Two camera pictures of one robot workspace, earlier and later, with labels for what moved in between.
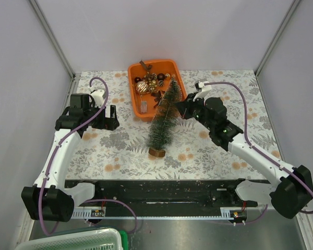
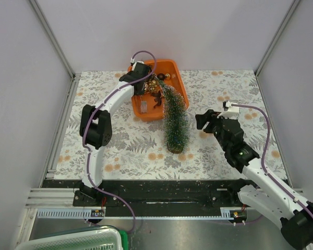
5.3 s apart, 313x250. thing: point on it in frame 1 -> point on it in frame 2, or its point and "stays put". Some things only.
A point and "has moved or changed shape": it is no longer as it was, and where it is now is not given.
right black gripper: (184, 107) -> (201, 120)
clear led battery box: (144, 107) stays put
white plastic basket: (108, 238) stays put
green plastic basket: (124, 239) stays put
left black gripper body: (99, 122) -> (141, 92)
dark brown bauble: (160, 76) stays put
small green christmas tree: (161, 132) has moved or changed shape
